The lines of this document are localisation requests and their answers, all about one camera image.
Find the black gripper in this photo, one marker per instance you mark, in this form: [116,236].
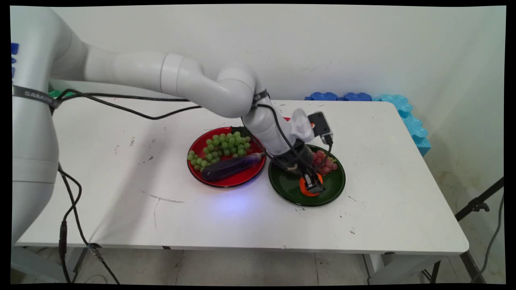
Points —
[296,155]

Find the orange fruit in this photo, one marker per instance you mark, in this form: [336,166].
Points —
[305,188]

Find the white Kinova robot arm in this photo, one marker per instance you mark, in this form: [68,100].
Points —
[121,68]

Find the dark green round plate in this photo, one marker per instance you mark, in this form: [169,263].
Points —
[294,189]

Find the red grape bunch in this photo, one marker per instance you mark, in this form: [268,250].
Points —
[325,163]

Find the red round plate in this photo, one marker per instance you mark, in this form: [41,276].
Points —
[238,177]

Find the purple eggplant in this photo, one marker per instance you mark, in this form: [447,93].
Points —
[229,167]

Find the dark blue foam piece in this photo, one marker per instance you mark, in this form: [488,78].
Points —
[322,96]
[356,96]

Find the dark green grape leaf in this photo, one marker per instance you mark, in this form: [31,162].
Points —
[237,129]

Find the green grape bunch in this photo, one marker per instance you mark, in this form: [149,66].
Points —
[223,147]

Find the cyan foam mat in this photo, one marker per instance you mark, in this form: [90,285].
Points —
[411,121]

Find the black tripod stand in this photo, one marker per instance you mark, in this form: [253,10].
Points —
[477,204]

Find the green foam piece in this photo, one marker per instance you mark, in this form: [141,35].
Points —
[56,93]

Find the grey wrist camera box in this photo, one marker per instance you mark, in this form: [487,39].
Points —
[320,123]

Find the white table leg frame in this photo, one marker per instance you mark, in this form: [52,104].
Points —
[403,268]

